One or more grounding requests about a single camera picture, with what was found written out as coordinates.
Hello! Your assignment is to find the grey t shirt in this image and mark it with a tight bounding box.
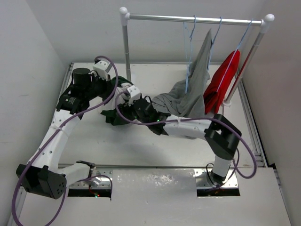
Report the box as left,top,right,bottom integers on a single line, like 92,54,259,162
152,30,212,118

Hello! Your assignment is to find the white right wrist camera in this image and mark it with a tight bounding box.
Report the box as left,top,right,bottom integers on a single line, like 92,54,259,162
127,85,141,100

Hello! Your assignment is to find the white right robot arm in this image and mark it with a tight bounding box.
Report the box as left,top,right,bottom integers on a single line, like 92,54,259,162
116,97,242,186

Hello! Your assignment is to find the red t shirt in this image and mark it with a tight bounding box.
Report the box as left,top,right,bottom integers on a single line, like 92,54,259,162
203,50,240,114

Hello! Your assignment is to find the green and white t shirt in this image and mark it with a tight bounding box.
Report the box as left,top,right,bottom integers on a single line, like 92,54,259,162
99,76,133,126

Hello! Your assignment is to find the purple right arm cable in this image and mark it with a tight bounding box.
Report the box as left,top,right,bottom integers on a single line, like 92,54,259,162
115,91,257,178

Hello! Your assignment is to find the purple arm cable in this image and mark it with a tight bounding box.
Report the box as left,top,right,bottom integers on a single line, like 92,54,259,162
11,55,119,226
115,91,257,178

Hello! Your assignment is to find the aluminium table frame rail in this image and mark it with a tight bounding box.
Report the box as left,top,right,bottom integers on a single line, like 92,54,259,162
6,62,74,226

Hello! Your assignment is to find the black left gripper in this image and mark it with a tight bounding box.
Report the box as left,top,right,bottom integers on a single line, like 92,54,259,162
84,72,115,101

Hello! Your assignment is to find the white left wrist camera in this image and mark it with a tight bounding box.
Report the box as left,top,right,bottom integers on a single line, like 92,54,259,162
93,60,112,80

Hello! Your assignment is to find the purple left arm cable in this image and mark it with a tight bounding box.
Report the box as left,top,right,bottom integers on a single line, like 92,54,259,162
11,55,119,226

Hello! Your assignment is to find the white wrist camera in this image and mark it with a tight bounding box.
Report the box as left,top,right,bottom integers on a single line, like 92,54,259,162
127,85,141,100
93,60,112,80

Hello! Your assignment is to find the light blue hanger with red shirt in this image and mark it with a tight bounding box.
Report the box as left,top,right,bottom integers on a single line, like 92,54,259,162
216,18,253,93

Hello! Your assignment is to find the shiny metal base plate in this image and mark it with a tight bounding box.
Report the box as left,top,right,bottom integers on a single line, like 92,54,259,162
92,168,238,191

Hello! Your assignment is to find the light blue hanger with grey shirt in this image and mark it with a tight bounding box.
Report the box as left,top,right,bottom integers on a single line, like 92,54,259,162
207,16,222,71

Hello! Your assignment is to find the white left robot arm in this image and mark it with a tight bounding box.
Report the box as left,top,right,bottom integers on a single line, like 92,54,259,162
16,68,114,199

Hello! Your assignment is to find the white metal clothes rack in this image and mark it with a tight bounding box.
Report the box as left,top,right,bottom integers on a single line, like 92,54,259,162
119,7,275,106

